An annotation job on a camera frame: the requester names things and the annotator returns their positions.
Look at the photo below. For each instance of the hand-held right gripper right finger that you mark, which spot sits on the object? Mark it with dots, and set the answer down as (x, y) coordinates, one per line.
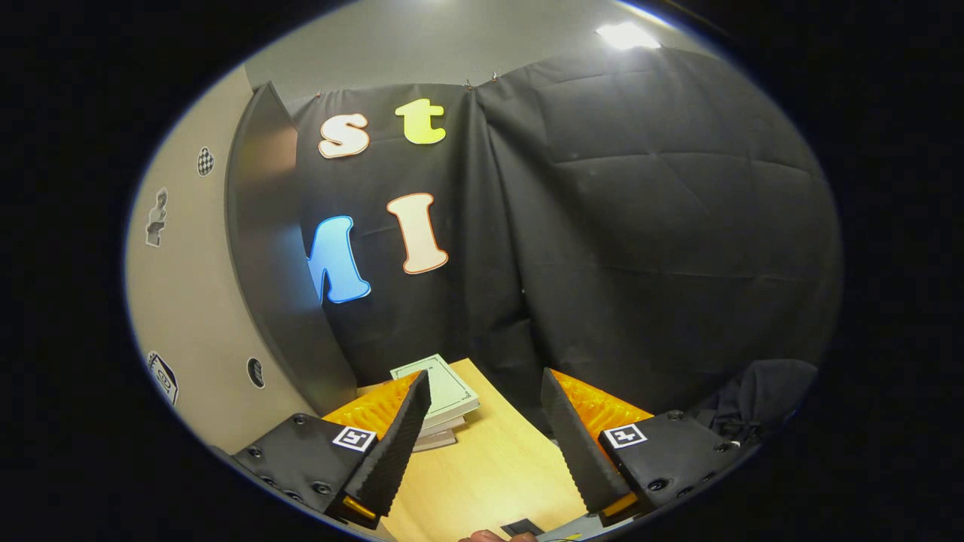
(576, 452)

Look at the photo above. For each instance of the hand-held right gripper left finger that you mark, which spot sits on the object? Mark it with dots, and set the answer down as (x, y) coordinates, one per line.
(392, 452)

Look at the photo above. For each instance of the grey book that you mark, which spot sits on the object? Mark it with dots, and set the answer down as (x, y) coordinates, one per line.
(435, 445)

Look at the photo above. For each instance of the green book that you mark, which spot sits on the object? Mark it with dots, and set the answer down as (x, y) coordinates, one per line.
(448, 391)

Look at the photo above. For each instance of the small black table clamp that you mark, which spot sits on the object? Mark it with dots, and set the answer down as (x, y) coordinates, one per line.
(520, 525)

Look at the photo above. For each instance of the black bag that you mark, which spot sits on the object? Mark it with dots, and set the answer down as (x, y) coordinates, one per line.
(761, 399)

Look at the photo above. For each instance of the black backdrop cloth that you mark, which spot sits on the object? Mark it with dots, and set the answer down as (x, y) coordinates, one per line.
(640, 226)

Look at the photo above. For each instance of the long ceiling light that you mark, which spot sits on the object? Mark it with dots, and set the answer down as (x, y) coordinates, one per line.
(626, 34)

